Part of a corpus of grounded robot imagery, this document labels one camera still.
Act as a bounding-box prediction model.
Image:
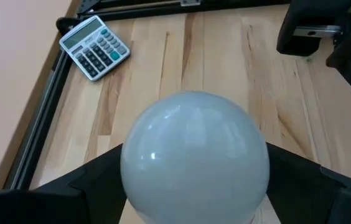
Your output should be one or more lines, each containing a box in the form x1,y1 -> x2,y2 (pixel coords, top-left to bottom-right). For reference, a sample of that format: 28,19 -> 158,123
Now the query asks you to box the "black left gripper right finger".
266,142 -> 351,224

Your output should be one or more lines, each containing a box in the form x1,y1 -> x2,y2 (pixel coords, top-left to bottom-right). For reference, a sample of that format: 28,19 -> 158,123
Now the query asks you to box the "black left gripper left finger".
34,143 -> 129,224

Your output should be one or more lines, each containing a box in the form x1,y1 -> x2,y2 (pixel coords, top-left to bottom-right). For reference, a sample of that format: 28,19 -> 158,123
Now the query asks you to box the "white globe lightbulb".
119,90 -> 271,224

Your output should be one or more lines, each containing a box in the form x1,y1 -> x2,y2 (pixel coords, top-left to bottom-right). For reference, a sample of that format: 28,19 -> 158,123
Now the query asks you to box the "grey desk calculator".
58,14 -> 131,82

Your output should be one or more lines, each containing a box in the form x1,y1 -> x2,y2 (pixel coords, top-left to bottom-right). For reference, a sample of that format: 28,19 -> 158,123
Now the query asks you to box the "black aluminium table frame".
2,0 -> 291,191

